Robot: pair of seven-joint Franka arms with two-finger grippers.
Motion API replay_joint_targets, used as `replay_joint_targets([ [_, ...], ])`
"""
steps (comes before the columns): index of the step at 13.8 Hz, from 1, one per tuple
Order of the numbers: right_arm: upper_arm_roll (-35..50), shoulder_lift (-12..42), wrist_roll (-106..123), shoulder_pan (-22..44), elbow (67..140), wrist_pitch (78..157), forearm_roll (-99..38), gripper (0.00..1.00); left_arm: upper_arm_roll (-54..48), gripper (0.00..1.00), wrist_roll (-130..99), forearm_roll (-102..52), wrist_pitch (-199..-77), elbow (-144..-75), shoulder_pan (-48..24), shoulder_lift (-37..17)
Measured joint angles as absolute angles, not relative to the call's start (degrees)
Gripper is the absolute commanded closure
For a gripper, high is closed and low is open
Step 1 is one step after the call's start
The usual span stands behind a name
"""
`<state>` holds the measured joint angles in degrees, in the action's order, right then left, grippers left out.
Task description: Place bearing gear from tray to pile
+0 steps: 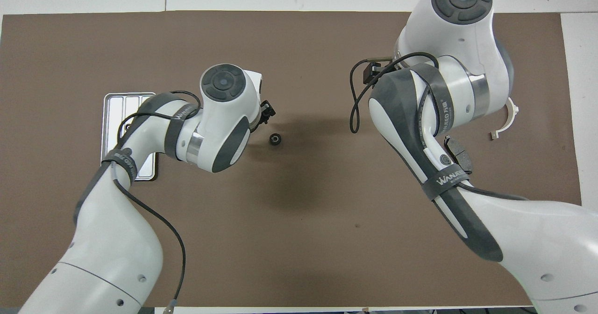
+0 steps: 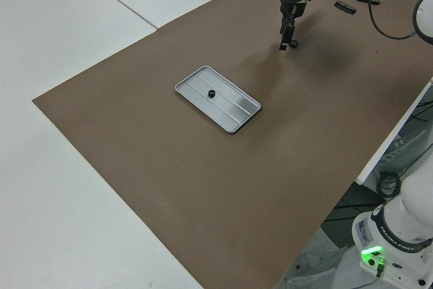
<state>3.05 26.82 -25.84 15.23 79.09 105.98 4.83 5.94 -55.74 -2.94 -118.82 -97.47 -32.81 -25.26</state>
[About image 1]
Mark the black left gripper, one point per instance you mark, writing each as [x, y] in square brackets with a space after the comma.
[266, 113]

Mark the black bearing gear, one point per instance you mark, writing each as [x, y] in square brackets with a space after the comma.
[274, 139]

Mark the dark grey brake pad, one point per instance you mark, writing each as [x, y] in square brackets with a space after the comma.
[460, 157]

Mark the silver metal tray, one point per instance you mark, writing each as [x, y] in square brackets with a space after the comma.
[110, 117]

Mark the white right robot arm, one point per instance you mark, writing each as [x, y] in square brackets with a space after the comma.
[514, 239]

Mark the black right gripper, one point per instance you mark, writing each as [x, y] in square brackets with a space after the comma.
[373, 71]

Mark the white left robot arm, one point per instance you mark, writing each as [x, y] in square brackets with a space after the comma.
[117, 239]

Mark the white curved plastic bracket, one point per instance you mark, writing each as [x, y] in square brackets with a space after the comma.
[511, 115]

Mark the brown table mat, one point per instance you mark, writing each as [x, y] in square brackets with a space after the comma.
[299, 211]

